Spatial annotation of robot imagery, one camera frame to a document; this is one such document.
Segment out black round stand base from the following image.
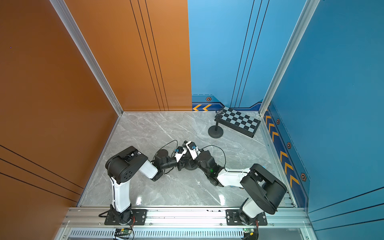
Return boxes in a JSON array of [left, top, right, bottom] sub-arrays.
[[208, 126, 224, 139]]

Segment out black mic clip pole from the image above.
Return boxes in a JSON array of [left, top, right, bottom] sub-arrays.
[[215, 110, 223, 132]]

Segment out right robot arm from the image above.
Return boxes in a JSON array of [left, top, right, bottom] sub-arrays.
[[175, 141, 288, 225]]

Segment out folded chess board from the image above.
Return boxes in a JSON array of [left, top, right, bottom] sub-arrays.
[[219, 107, 261, 138]]

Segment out left circuit board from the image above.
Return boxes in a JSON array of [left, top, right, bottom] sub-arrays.
[[114, 228, 135, 240]]

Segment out circuit board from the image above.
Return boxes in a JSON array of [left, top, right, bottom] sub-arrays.
[[114, 228, 135, 240], [242, 229, 259, 240]]

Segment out right circuit board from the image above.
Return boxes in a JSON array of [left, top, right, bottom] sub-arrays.
[[242, 229, 259, 240]]

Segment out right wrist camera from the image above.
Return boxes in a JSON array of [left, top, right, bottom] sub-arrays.
[[186, 141, 200, 160]]

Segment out aluminium front rail frame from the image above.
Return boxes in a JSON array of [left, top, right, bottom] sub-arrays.
[[55, 207, 317, 240]]

